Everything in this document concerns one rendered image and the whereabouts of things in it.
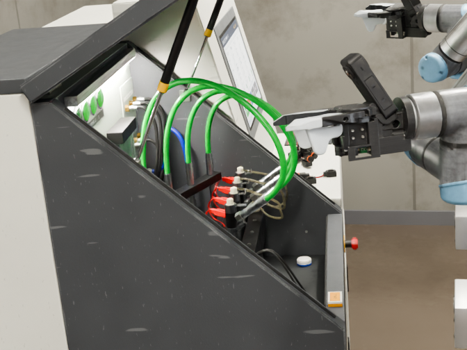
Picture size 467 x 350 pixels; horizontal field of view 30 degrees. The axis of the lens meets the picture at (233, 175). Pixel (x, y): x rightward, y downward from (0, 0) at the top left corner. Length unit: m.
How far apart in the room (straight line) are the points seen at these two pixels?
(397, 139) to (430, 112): 0.07
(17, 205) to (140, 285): 0.29
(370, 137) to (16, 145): 0.72
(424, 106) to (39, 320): 0.93
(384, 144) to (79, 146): 0.62
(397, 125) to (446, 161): 0.10
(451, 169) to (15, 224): 0.87
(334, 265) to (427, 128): 0.74
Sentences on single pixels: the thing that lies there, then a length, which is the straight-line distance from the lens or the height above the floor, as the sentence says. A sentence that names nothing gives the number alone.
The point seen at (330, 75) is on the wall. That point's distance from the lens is 4.67.
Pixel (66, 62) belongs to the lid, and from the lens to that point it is 1.66.
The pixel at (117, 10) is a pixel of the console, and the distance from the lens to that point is 2.36.
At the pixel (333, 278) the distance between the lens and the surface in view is 2.01.
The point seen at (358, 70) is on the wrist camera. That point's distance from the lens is 1.37.
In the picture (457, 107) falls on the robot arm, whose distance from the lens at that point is 1.42.
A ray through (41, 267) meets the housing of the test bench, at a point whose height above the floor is 1.11.
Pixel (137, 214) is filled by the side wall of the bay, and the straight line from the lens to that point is 1.73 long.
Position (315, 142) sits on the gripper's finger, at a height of 1.43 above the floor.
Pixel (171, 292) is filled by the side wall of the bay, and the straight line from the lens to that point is 1.78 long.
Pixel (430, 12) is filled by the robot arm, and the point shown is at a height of 1.46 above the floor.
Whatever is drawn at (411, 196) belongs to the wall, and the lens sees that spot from 4.82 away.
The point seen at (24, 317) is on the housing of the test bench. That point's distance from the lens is 1.89.
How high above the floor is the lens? 1.80
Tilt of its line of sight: 18 degrees down
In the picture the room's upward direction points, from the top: 5 degrees counter-clockwise
